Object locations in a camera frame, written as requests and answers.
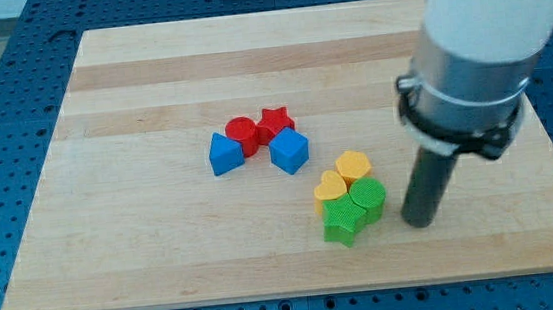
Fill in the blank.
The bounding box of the green cylinder block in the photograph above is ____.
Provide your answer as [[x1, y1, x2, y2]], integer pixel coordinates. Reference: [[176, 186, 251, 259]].
[[349, 177, 387, 224]]

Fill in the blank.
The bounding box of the red star block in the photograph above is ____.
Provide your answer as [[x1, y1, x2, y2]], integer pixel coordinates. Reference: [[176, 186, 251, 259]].
[[256, 106, 295, 146]]

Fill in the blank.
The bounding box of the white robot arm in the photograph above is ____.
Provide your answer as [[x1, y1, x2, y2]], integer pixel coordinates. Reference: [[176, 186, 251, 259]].
[[396, 0, 553, 228]]

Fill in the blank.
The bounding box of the blue cube block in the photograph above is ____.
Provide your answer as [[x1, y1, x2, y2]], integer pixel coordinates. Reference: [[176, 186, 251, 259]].
[[269, 128, 310, 175]]

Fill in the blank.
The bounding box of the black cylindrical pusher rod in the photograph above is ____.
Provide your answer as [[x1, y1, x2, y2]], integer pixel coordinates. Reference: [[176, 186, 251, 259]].
[[401, 147, 458, 228]]

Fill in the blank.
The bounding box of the blue triangular prism block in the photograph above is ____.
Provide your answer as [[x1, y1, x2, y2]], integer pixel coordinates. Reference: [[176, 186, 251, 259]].
[[208, 132, 245, 176]]

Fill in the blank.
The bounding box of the red cylinder block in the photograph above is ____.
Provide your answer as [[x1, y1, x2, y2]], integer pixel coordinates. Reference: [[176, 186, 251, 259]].
[[225, 117, 259, 158]]

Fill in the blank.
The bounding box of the green star block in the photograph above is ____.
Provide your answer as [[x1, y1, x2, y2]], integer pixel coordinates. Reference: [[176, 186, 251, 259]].
[[322, 194, 367, 247]]

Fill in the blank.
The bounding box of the yellow heart block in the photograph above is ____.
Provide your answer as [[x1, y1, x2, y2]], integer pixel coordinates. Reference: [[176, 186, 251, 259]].
[[313, 170, 348, 216]]

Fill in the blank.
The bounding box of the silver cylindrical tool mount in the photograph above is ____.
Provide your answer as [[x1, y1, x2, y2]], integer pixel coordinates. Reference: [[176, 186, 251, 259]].
[[396, 30, 539, 160]]

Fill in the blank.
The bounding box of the wooden board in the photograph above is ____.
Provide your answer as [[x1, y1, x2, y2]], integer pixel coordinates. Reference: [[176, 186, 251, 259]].
[[1, 0, 553, 310]]

